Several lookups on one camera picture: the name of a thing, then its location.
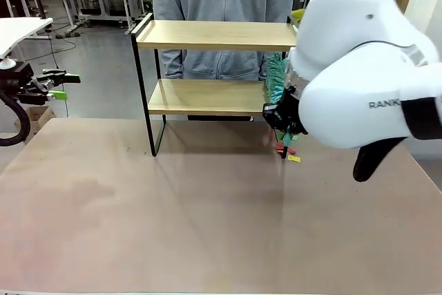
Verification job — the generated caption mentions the teal chenille duster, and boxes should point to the teal chenille duster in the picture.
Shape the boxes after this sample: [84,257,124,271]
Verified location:
[265,52,290,105]

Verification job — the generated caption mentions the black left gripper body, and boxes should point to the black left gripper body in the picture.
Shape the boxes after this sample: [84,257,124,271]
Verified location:
[0,62,50,106]

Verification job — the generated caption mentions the black arm cable sleeve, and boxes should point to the black arm cable sleeve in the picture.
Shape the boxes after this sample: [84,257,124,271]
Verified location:
[352,135,407,183]
[0,92,32,148]

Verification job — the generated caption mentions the black floor cable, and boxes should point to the black floor cable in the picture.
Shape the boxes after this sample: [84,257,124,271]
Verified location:
[43,27,77,118]

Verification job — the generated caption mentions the cardboard box on floor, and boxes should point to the cardboard box on floor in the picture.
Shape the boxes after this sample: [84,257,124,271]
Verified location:
[14,105,57,134]

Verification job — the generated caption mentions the person's left forearm grey sleeve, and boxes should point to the person's left forearm grey sleeve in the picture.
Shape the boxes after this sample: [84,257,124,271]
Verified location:
[257,8,294,82]

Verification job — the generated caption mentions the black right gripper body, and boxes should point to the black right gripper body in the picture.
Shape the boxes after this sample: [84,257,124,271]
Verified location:
[275,90,309,136]

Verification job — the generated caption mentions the white side desk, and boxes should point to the white side desk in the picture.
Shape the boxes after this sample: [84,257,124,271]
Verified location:
[0,17,55,60]

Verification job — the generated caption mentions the black right arm cable sleeve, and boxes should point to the black right arm cable sleeve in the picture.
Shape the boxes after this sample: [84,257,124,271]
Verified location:
[352,135,407,183]

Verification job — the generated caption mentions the person's right forearm grey sleeve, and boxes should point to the person's right forearm grey sleeve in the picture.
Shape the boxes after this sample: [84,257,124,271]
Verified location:
[160,8,188,80]

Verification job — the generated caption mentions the two-tier wooden shelf black frame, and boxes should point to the two-tier wooden shelf black frame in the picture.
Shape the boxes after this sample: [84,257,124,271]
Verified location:
[130,12,301,160]

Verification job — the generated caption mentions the black strap on right arm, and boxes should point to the black strap on right arm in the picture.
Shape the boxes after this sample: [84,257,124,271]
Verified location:
[400,95,442,141]

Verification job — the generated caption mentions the black left arm cable sleeve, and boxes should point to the black left arm cable sleeve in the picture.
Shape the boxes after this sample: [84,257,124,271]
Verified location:
[0,92,32,148]

